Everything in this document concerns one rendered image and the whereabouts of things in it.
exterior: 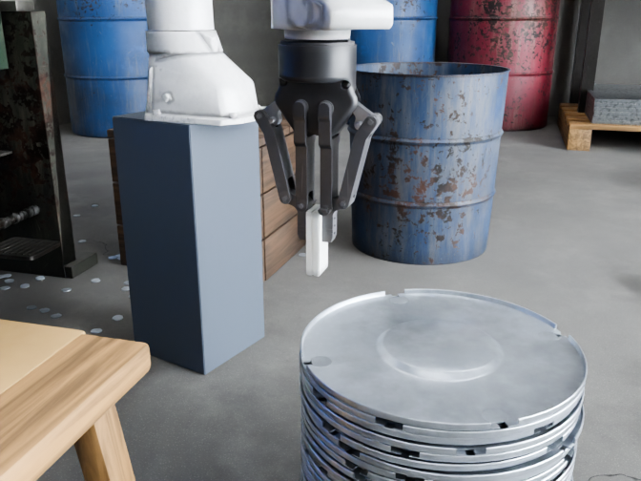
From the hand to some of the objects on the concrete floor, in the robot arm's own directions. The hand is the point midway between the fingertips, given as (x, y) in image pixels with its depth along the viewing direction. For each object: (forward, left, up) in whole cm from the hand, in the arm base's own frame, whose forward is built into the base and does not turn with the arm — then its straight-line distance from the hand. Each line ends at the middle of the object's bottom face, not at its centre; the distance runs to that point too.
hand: (317, 240), depth 70 cm
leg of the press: (+142, -32, -40) cm, 151 cm away
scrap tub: (+37, -111, -39) cm, 124 cm away
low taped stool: (+14, +37, -40) cm, 56 cm away
